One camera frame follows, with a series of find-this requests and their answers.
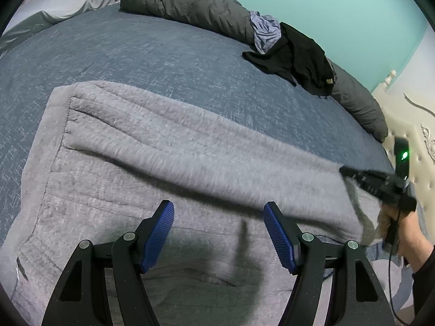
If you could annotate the light grey pillow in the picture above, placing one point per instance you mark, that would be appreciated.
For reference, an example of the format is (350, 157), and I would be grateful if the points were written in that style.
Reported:
(68, 3)

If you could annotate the person's right hand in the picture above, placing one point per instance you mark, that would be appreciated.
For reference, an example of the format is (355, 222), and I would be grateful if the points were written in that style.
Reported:
(413, 237)

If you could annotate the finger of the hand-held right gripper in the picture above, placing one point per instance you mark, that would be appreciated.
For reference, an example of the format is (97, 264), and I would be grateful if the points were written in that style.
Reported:
(365, 175)
(370, 187)

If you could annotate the black garment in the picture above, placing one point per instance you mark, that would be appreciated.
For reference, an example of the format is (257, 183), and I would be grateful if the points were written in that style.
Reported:
(302, 57)

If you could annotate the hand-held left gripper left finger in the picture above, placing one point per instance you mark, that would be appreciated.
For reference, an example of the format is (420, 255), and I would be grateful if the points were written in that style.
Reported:
(158, 234)

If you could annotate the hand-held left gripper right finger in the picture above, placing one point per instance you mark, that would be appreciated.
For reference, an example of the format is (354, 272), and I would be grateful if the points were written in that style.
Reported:
(278, 237)

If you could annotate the person's right forearm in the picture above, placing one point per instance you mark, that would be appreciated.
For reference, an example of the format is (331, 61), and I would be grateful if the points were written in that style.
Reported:
(426, 285)

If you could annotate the pale blue crumpled cloth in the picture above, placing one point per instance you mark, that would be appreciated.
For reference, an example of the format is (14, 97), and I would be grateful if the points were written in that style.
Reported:
(266, 32)

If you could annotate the bed with blue sheet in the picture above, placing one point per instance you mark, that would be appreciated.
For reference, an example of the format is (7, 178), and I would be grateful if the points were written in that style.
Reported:
(153, 51)

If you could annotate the dark grey rolled duvet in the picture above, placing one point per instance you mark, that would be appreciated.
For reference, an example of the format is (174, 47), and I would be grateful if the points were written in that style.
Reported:
(204, 6)

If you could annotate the cream tufted headboard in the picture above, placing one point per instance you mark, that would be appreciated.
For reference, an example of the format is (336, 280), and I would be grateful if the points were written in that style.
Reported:
(421, 115)

